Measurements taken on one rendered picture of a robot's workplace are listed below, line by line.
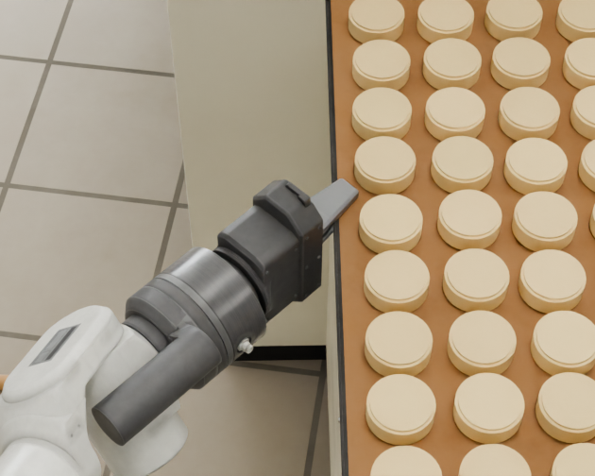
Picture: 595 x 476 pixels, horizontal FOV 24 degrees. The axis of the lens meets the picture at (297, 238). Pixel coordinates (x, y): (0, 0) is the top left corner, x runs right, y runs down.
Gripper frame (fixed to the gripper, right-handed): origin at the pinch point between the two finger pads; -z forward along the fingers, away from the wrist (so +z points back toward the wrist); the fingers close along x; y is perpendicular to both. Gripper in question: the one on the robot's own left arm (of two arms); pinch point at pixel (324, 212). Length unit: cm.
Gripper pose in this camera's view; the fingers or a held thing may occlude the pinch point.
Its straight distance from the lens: 111.5
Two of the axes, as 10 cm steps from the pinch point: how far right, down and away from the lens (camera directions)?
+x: 0.0, -5.9, -8.1
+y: -7.2, -5.6, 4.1
